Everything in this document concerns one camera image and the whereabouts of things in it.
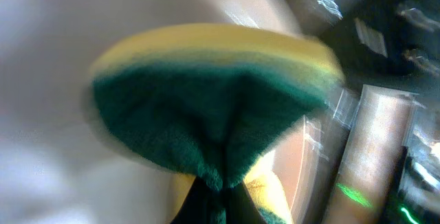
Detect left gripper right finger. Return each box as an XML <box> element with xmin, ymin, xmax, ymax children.
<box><xmin>225</xmin><ymin>183</ymin><xmax>267</xmax><ymax>224</ymax></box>

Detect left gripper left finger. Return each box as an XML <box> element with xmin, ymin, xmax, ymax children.
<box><xmin>170</xmin><ymin>177</ymin><xmax>220</xmax><ymax>224</ymax></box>

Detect green yellow sponge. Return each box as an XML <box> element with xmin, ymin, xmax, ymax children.
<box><xmin>90</xmin><ymin>23</ymin><xmax>344</xmax><ymax>223</ymax></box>

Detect pink rimmed white plate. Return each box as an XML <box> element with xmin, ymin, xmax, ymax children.
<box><xmin>1</xmin><ymin>0</ymin><xmax>300</xmax><ymax>223</ymax></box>

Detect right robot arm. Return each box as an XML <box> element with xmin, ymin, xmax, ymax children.
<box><xmin>286</xmin><ymin>0</ymin><xmax>439</xmax><ymax>223</ymax></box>

